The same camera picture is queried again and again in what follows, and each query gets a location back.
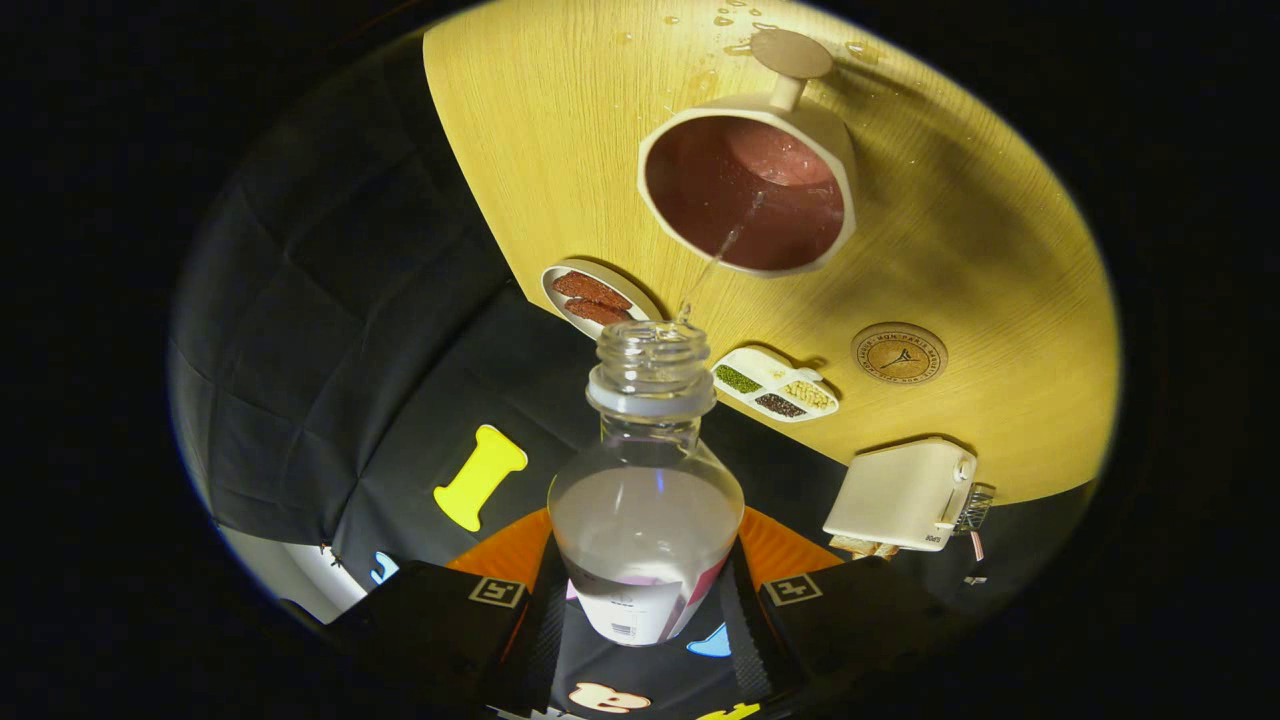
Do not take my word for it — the clear juice bottle white label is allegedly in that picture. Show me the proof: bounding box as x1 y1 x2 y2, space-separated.
548 320 746 648

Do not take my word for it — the beige cup with wooden handle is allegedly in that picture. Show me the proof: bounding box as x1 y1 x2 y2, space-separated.
637 28 859 278

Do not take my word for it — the round wooden coaster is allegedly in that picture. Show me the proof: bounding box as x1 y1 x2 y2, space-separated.
851 321 949 386

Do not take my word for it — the metal mesh holder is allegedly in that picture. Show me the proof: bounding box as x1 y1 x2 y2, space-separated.
955 482 997 533

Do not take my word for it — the white round plate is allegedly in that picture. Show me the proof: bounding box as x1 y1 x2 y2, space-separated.
540 259 663 341

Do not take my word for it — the red meat piece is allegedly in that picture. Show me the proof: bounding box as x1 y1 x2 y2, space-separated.
551 270 633 311
565 297 636 326

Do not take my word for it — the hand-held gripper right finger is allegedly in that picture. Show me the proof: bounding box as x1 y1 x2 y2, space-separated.
718 508 966 706

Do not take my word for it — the white toaster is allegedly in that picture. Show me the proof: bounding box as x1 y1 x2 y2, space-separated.
822 437 979 553

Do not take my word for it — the white divided grain dish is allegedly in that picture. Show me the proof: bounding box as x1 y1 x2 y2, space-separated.
711 346 841 424

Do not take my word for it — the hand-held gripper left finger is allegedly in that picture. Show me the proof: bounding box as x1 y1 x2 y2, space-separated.
330 508 569 717

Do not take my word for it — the wooden table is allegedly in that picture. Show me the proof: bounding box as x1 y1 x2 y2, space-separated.
422 0 1121 506

